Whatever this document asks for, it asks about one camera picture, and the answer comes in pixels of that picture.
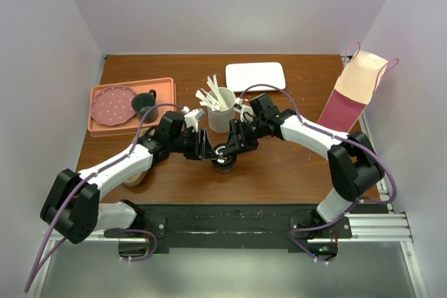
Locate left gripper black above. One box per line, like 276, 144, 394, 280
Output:
168, 128, 217, 160

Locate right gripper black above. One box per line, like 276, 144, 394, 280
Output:
223, 118, 267, 156

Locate black coffee cup lid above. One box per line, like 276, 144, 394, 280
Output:
212, 144, 237, 167

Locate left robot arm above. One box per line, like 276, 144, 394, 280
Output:
40, 109, 217, 244

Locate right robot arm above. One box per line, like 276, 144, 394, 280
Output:
217, 94, 385, 237

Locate white cylindrical holder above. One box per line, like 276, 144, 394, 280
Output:
207, 87, 236, 133

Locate white paper stir sticks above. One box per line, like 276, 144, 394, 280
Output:
196, 74, 229, 112

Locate white rectangular plate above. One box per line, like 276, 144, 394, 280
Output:
225, 62, 286, 93

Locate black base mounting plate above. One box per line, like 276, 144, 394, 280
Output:
141, 204, 386, 257

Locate cardboard cup carrier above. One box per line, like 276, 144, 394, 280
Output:
123, 171, 147, 187

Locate pink plastic tray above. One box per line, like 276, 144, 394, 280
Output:
87, 77, 176, 137

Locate dark green mug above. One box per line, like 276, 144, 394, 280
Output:
131, 89, 159, 123

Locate pink dotted plate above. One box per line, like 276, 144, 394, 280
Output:
90, 85, 137, 126

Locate pink paper gift bag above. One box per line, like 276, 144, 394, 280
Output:
317, 41, 400, 133

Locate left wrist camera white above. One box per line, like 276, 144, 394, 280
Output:
181, 106, 205, 132

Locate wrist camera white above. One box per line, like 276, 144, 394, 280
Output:
233, 98, 253, 115
181, 106, 205, 132

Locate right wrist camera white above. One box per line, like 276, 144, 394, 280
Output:
233, 98, 253, 115

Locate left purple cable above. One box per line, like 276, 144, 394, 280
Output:
24, 103, 189, 294

